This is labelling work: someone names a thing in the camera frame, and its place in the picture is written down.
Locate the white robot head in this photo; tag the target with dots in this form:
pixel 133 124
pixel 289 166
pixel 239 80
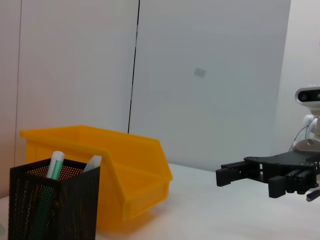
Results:
pixel 308 95

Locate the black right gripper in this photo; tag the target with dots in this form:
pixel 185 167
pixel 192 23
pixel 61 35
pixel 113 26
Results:
pixel 282 161

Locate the black mesh pen holder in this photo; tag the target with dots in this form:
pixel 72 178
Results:
pixel 70 205

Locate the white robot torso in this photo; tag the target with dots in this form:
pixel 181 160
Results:
pixel 311 135

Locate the green utility knife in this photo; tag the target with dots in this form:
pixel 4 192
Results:
pixel 56 165

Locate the yellow plastic bin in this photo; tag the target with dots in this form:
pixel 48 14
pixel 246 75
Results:
pixel 140 170

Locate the grey marker pen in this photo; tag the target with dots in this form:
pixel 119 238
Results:
pixel 92 162

